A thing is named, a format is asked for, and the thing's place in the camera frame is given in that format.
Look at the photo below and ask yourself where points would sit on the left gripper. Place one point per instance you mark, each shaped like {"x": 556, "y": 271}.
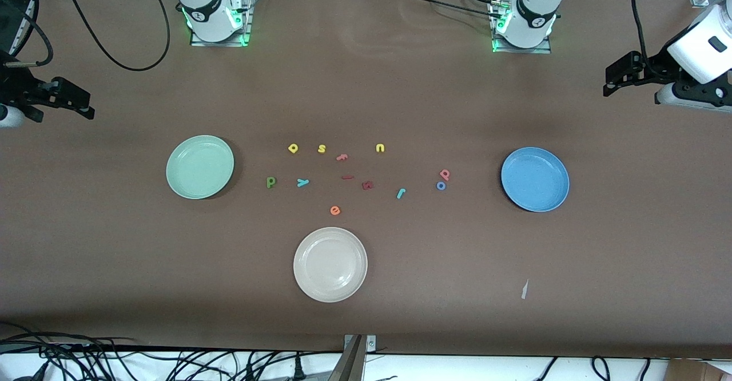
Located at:
{"x": 653, "y": 70}

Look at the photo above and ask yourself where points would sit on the green foam letter p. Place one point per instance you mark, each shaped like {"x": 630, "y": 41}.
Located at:
{"x": 268, "y": 183}

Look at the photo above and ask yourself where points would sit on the coral foam letter p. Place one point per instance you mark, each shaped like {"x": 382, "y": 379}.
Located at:
{"x": 442, "y": 175}

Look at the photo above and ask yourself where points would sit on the teal foam letter y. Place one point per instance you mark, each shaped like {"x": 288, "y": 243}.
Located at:
{"x": 302, "y": 183}

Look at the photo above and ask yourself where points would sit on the green plate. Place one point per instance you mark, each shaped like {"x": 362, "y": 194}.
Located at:
{"x": 199, "y": 167}

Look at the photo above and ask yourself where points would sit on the blue plate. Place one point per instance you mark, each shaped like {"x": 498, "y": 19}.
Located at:
{"x": 534, "y": 179}

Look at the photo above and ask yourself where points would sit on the white paper scrap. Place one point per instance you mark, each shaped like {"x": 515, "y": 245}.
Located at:
{"x": 524, "y": 289}

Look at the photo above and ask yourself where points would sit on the dark red foam letter k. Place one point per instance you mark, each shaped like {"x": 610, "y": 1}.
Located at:
{"x": 367, "y": 185}

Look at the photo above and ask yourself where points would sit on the cardboard box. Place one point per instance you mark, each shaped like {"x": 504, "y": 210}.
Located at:
{"x": 697, "y": 372}

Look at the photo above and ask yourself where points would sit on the beige plate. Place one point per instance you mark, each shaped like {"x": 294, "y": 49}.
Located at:
{"x": 330, "y": 264}

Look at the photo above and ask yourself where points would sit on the grey diagonal beam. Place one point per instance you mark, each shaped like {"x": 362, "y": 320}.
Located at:
{"x": 349, "y": 366}

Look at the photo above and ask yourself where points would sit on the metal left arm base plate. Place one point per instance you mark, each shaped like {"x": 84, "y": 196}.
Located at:
{"x": 540, "y": 50}

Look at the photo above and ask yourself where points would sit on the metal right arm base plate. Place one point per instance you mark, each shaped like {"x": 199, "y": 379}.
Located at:
{"x": 247, "y": 9}

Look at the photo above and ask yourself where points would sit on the metal table bracket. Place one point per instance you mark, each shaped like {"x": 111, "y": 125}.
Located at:
{"x": 370, "y": 344}

